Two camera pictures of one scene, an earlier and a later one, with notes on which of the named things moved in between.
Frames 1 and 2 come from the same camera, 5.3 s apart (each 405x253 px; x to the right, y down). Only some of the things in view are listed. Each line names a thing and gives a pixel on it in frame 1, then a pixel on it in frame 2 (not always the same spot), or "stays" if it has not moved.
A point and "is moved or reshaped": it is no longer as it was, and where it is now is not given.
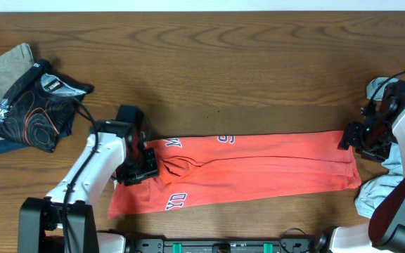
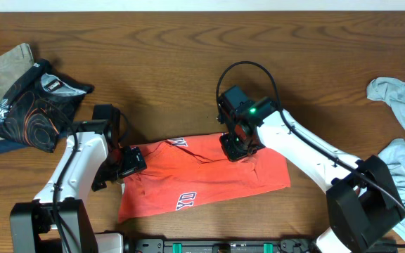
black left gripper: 150,169 to 136,159
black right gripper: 351,138 to 231,153
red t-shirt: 197,172 is moved or reshaped
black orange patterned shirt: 39,107 stays
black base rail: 159,245 stays
